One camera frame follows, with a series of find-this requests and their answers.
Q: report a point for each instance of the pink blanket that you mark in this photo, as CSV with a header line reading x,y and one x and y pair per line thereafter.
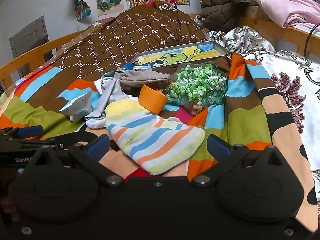
x,y
282,5

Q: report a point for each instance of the grey wall panel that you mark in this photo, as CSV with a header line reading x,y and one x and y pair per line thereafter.
x,y
30,40

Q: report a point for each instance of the brown patterned quilt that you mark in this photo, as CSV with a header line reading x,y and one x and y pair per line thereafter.
x,y
112,37

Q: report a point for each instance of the orange ribbed cup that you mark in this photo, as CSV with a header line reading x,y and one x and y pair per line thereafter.
x,y
152,100

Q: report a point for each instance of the brown puffer jacket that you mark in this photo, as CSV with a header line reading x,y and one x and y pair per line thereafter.
x,y
220,0

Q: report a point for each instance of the grey knit pouch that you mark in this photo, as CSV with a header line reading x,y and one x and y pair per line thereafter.
x,y
145,78

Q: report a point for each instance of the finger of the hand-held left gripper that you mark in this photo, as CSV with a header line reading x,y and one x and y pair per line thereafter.
x,y
33,130
65,141

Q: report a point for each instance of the jar of green paper stars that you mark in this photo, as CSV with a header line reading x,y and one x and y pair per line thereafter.
x,y
197,87

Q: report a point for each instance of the pastel striped sock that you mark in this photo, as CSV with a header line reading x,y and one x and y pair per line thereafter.
x,y
155,137

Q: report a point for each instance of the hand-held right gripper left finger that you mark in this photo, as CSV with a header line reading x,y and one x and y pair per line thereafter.
x,y
98,145

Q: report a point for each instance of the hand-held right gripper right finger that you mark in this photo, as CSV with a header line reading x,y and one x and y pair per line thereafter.
x,y
220,145

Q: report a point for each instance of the grey sock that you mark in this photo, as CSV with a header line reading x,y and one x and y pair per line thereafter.
x,y
107,97

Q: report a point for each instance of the cartoon print metal tray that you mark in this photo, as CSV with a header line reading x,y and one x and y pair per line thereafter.
x,y
180,55

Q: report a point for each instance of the multicolour patchwork blanket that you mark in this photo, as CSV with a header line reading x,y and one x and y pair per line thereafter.
x,y
245,120

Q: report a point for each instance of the crumpled paper picture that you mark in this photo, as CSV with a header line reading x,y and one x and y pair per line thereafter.
x,y
78,5

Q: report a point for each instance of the white floral bedspread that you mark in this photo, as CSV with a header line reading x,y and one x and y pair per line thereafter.
x,y
295,62

